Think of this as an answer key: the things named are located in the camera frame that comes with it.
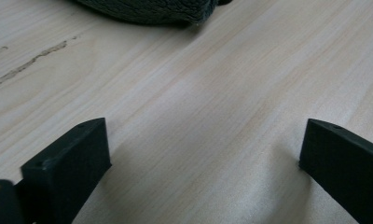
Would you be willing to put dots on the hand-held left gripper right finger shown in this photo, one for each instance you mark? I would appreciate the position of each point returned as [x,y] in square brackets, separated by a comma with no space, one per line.
[346,165]

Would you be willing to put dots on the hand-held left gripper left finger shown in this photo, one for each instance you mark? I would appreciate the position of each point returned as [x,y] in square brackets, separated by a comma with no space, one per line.
[66,168]

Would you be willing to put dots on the dark grey and yellow cloth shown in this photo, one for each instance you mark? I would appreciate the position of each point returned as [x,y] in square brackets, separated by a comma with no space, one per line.
[150,11]

